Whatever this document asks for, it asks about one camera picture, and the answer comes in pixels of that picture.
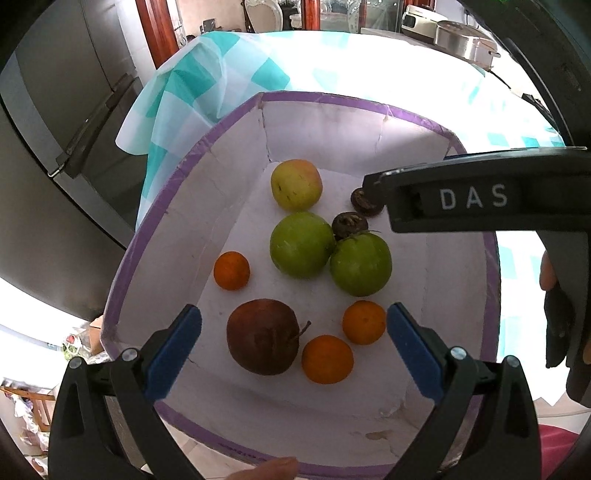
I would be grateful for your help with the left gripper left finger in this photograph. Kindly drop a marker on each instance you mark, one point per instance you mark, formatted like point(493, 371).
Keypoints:
point(83, 442)

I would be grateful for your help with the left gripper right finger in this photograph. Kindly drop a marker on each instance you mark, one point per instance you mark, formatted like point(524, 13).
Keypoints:
point(504, 442)

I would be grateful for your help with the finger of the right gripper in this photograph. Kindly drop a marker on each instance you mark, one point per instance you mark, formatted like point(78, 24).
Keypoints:
point(537, 189)

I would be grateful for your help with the dark brown passion fruit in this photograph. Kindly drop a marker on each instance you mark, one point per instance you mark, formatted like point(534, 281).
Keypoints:
point(363, 205)

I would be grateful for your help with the dark red apple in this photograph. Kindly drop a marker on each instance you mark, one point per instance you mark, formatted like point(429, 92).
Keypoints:
point(263, 336)

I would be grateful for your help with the person's right hand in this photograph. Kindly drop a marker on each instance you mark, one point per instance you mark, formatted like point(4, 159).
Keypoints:
point(560, 316)

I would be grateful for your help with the person's left hand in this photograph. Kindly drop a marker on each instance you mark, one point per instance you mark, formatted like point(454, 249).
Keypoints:
point(277, 469)

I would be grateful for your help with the teal white checkered tablecloth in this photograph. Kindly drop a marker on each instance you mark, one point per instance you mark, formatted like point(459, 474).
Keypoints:
point(222, 111)

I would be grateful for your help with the silver roaster pan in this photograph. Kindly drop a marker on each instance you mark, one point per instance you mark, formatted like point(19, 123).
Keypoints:
point(466, 43)

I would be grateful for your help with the white box purple rim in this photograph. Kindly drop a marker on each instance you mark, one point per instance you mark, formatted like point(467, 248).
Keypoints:
point(360, 427)

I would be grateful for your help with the small orange tangerine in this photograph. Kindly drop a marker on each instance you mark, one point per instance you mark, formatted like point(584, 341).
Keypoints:
point(231, 271)

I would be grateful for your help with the green apple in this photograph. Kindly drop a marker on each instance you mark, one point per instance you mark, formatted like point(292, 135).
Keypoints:
point(361, 264)
point(301, 244)

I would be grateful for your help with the white toaster appliance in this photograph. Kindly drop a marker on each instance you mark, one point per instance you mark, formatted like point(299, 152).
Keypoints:
point(421, 23)

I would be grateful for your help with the dark grey refrigerator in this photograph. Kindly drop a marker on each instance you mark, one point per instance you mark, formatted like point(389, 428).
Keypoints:
point(69, 194)

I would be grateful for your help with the yellow red apple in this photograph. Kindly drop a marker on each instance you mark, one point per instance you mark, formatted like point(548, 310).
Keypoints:
point(296, 185)

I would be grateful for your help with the glass display cabinet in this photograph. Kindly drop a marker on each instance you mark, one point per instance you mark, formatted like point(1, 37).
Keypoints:
point(353, 16)

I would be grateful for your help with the white ornate chair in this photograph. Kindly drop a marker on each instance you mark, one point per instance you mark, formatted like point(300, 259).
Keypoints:
point(265, 16)

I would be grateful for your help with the red wooden door frame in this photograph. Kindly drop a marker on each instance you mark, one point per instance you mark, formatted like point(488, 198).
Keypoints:
point(157, 27)

